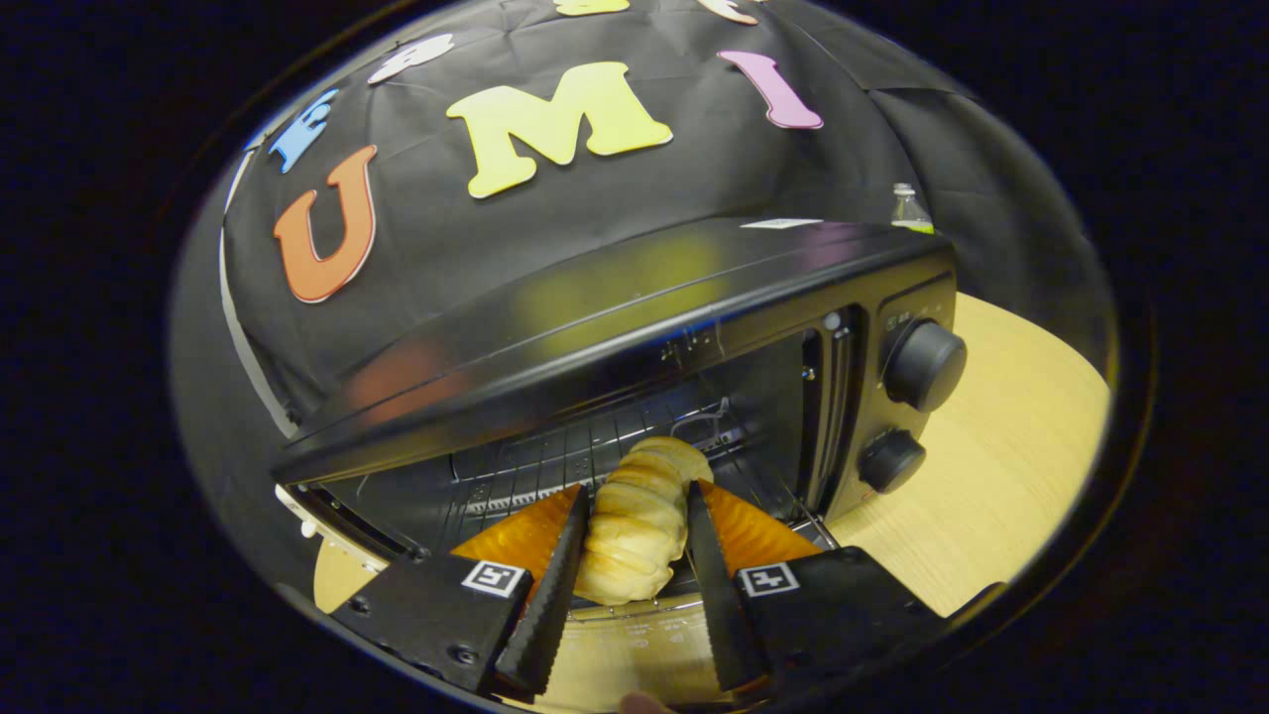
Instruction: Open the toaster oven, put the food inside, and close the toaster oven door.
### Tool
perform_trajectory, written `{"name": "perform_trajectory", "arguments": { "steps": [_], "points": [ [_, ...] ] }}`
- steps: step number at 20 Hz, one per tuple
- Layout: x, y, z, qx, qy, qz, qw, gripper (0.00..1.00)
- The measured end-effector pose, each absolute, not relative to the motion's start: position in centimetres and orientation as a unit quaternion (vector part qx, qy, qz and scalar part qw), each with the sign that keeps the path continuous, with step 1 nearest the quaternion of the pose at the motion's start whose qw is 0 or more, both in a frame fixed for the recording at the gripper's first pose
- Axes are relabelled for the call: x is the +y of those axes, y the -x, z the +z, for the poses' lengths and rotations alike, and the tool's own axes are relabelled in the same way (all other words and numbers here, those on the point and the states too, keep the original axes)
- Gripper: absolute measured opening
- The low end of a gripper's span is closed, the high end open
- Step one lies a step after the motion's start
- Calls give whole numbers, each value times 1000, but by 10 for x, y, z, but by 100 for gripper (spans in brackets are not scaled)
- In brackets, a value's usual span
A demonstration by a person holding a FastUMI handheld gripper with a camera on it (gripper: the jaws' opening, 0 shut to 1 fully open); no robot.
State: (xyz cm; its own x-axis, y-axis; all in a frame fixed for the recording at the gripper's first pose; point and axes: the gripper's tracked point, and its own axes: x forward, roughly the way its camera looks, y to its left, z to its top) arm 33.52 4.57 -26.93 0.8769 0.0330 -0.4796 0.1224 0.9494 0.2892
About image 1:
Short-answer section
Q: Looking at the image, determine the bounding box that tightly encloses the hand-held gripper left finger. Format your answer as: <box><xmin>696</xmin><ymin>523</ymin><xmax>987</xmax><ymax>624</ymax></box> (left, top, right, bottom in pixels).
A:
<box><xmin>332</xmin><ymin>484</ymin><xmax>594</xmax><ymax>697</ymax></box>

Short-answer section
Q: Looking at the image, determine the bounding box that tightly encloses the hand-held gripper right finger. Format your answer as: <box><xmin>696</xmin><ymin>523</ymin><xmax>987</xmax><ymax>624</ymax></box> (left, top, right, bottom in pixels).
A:
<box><xmin>686</xmin><ymin>480</ymin><xmax>1004</xmax><ymax>695</ymax></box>

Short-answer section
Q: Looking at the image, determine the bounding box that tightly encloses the golden bread roll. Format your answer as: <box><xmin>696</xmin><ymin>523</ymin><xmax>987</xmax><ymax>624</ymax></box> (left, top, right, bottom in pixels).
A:
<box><xmin>573</xmin><ymin>436</ymin><xmax>715</xmax><ymax>607</ymax></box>

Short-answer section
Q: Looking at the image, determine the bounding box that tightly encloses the black toaster oven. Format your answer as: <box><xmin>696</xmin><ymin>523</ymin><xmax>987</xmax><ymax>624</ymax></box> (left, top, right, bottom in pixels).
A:
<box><xmin>270</xmin><ymin>218</ymin><xmax>969</xmax><ymax>711</ymax></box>

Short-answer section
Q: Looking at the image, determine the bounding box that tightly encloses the green label drink bottle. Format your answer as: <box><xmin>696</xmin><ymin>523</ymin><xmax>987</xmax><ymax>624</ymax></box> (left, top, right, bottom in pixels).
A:
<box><xmin>889</xmin><ymin>182</ymin><xmax>936</xmax><ymax>236</ymax></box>

